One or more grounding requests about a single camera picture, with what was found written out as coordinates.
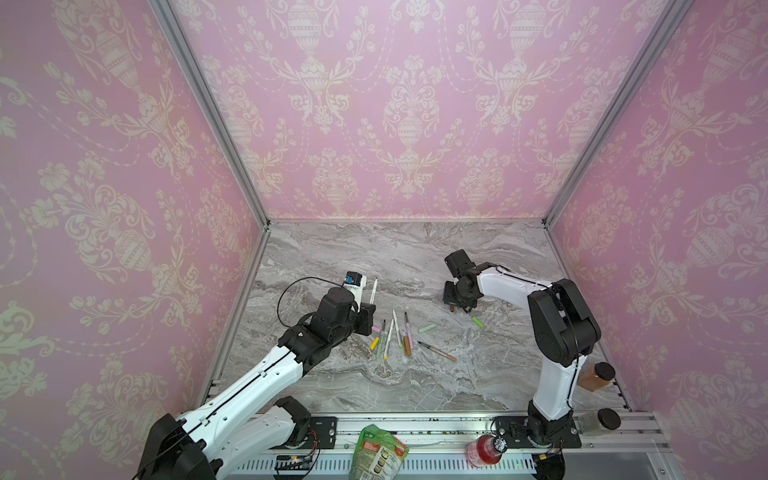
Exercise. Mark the white pen yellow tip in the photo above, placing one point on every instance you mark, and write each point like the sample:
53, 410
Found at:
389, 337

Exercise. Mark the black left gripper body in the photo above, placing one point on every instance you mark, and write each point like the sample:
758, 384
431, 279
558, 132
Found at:
363, 321

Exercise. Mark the aluminium corner post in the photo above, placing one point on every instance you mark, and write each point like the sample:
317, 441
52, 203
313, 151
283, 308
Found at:
192, 69
666, 25

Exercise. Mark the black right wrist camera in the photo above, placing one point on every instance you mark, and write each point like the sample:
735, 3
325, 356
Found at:
458, 263

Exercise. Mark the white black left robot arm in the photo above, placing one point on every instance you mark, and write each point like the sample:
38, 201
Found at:
250, 416

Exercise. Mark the clear jar black lid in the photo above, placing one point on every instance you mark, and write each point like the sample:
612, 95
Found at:
599, 422

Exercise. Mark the green snack bag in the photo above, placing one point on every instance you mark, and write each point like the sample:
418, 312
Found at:
378, 455

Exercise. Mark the aluminium front rail frame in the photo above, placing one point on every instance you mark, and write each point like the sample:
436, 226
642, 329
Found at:
437, 442

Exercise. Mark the red emergency stop button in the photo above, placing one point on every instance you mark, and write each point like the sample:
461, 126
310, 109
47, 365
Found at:
485, 451

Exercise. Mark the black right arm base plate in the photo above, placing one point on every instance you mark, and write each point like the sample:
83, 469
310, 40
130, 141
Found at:
531, 432

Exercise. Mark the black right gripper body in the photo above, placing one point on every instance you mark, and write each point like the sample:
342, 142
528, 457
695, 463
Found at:
452, 297

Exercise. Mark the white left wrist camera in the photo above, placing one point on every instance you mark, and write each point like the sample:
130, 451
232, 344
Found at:
355, 282

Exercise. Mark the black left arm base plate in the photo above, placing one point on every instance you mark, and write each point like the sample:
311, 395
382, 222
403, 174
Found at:
319, 432

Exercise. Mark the amber jar black lid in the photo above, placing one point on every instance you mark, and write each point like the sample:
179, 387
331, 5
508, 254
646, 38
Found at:
595, 376

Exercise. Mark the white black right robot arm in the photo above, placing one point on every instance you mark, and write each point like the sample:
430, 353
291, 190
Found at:
565, 332

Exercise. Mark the orange pen cap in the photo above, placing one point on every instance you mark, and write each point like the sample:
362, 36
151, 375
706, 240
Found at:
407, 346

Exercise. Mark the aluminium left corner post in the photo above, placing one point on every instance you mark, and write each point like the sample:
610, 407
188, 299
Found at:
192, 69

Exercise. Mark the aluminium right corner post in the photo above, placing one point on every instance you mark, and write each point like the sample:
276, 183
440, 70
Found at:
666, 25

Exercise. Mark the white pen brown tip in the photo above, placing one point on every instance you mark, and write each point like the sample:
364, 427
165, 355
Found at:
373, 292

